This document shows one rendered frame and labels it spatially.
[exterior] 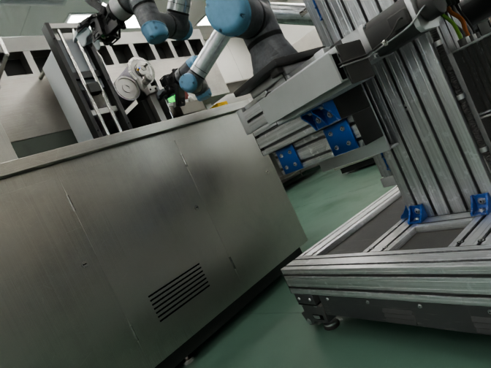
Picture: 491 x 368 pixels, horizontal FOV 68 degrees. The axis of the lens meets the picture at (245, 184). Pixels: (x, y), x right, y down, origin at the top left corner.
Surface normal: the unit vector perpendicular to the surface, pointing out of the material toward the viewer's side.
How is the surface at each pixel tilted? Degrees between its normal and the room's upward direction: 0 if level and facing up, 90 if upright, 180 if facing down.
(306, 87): 90
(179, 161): 90
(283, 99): 90
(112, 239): 90
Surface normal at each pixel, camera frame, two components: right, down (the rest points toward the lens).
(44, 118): 0.65, -0.26
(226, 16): -0.38, 0.36
